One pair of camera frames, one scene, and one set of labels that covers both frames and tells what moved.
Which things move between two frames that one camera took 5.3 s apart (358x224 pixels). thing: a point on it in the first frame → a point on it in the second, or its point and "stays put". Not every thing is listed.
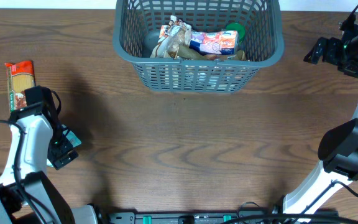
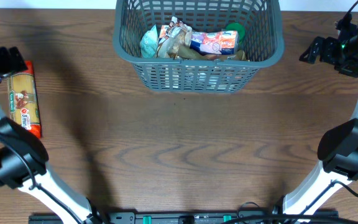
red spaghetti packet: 20,76 stays put
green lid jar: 235,26 stays put
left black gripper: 58,150 → 14,65
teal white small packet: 71,137 → 148,43
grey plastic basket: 138,23 stays put
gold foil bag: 187,53 stays put
